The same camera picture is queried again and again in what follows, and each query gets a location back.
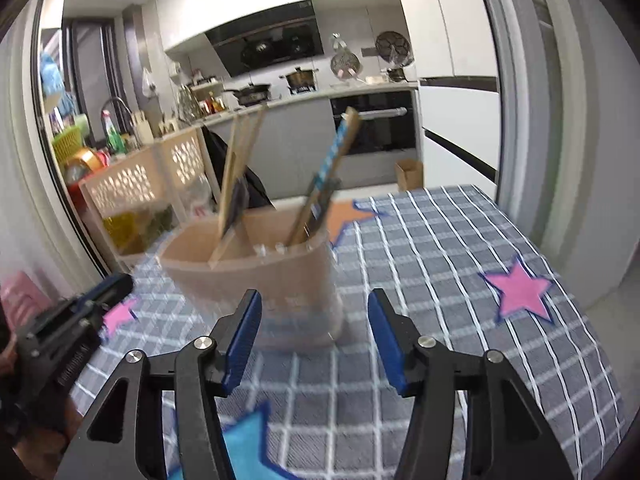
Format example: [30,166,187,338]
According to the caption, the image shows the black range hood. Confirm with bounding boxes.
[204,2,326,78]

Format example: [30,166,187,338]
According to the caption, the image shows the pink plastic utensil holder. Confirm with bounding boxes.
[157,207,346,353]

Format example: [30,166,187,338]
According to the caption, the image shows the dark round divided tray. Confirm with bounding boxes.
[375,31,413,61]

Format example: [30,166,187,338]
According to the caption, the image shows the black wok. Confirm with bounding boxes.
[222,82,273,106]

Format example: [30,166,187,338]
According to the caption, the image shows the grey kitchen base cabinets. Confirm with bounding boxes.
[200,85,418,201]

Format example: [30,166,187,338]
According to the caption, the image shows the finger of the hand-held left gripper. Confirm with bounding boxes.
[75,272,135,316]

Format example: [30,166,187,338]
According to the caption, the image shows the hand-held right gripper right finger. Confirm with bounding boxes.
[367,287,576,480]

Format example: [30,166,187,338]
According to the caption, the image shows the black built-in oven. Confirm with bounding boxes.
[330,91,418,158]

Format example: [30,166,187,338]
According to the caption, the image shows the pink star sticker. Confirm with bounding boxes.
[102,297,140,338]
[479,255,555,323]

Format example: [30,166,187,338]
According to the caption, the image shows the blue hanging cloth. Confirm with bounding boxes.
[40,50,66,98]

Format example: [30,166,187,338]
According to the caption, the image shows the brown cooking pot with lid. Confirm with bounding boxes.
[279,66,320,90]

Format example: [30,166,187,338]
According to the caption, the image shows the green plastic basket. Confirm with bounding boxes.
[51,127,83,161]

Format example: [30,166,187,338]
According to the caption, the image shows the orange star sticker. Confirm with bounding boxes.
[327,199,381,248]

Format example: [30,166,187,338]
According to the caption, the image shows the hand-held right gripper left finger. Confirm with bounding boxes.
[55,287,263,480]

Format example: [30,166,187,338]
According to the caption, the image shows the round steamer rack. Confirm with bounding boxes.
[330,52,362,78]

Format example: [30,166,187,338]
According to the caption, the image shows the blue star sticker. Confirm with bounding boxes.
[167,402,301,480]

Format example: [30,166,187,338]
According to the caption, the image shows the grey checked tablecloth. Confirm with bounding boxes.
[65,185,628,480]

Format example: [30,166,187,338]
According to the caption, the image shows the green dish soap bottle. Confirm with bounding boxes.
[102,110,128,156]

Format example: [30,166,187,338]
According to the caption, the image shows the white refrigerator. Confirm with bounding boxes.
[415,0,503,191]

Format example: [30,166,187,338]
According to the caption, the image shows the beige perforated basket cart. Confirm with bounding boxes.
[80,127,221,271]

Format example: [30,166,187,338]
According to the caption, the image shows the spice rack with bottles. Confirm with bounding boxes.
[177,77,228,121]

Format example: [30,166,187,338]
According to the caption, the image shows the black hanging cloth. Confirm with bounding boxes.
[200,127,276,211]

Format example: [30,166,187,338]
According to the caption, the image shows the blue patterned wooden chopstick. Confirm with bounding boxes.
[300,117,353,231]

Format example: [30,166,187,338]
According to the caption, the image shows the cardboard box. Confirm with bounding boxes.
[395,159,425,192]

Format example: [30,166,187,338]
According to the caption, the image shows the stack of pink plastic stools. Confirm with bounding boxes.
[0,270,51,321]

